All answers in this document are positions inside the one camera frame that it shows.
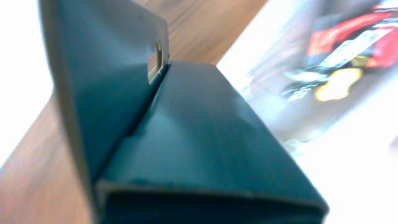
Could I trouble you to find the blue white screwdriver box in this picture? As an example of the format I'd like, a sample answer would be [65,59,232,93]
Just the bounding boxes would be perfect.
[38,0,330,223]

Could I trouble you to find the clear plastic container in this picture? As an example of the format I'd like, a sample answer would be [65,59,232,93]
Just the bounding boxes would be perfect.
[218,1,397,223]

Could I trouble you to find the stubby yellow black screwdriver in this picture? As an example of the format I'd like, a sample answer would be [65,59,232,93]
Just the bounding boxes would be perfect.
[280,68,363,101]

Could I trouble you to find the red handled pliers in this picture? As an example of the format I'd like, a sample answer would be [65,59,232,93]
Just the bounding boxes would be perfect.
[304,1,397,74]

